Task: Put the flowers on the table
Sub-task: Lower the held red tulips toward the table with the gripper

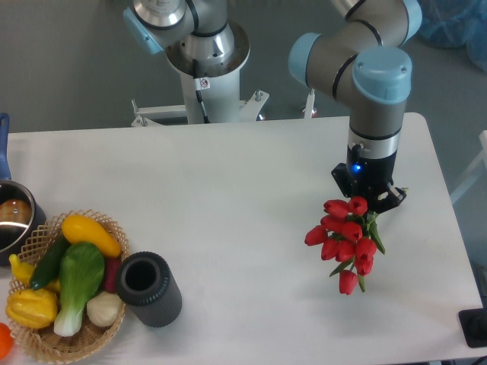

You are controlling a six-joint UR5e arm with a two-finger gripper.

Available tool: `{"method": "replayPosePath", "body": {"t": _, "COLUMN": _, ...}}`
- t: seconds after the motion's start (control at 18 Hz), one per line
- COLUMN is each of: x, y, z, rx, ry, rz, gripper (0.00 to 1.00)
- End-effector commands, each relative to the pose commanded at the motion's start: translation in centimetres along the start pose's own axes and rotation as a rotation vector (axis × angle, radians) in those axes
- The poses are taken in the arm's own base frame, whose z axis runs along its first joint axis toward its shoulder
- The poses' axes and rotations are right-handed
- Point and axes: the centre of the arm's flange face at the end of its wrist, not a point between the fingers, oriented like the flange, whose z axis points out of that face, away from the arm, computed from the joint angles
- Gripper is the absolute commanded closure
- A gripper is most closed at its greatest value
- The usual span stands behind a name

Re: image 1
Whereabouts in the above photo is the yellow bell pepper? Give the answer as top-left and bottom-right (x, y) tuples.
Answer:
(5, 289), (59, 329)

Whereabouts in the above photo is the black device at edge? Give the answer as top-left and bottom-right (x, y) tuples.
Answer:
(458, 308), (486, 348)

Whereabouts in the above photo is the dark green cucumber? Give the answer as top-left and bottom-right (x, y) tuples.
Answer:
(29, 234), (71, 290)

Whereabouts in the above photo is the yellow squash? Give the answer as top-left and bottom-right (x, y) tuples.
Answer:
(61, 214), (122, 259)

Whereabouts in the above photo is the yellow banana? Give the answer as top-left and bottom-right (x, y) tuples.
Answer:
(8, 253), (61, 293)

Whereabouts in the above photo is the dark grey ribbed vase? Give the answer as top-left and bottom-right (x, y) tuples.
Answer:
(115, 251), (183, 328)

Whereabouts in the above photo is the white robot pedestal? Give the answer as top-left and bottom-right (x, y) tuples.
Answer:
(132, 21), (269, 127)

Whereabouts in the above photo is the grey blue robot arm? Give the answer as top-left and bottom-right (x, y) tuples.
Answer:
(123, 1), (422, 213)

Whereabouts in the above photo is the white garlic bulb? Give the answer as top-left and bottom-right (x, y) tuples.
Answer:
(87, 291), (123, 327)

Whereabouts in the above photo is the blue plastic bag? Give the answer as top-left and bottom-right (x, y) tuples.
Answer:
(419, 1), (486, 71)

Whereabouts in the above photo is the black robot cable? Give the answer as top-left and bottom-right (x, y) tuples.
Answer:
(192, 59), (211, 125)

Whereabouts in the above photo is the red tulip bouquet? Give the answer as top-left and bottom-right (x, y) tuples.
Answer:
(304, 195), (386, 295)

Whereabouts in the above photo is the green bok choy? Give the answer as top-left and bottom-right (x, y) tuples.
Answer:
(53, 242), (105, 337)

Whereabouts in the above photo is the red radish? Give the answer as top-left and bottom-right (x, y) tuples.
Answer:
(103, 258), (121, 294)

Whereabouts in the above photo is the white frame at right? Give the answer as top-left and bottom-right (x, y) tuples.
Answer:
(450, 130), (486, 205)

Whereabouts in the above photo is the woven wicker basket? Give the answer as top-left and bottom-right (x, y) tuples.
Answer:
(7, 209), (130, 364)

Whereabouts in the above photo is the orange fruit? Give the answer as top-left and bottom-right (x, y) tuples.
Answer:
(0, 322), (14, 360)

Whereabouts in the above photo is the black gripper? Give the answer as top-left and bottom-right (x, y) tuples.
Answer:
(331, 148), (406, 213)

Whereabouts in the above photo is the blue handled steel pot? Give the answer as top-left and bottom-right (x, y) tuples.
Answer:
(1, 113), (46, 267)

